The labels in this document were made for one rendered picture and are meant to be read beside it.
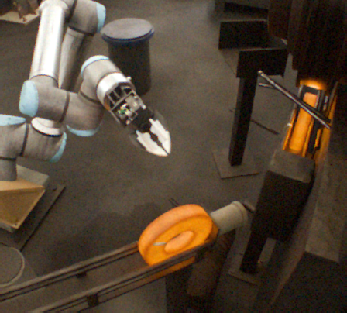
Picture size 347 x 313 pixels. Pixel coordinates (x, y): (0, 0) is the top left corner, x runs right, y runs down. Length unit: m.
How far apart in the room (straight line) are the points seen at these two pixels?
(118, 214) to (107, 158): 0.37
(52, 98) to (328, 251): 0.73
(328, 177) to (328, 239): 0.13
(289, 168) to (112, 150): 1.30
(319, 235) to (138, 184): 1.26
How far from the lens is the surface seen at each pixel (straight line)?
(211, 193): 1.70
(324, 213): 0.61
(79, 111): 0.95
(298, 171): 0.75
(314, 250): 0.56
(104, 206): 1.67
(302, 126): 0.91
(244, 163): 1.84
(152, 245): 0.67
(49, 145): 1.57
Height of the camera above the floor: 1.33
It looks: 43 degrees down
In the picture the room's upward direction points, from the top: straight up
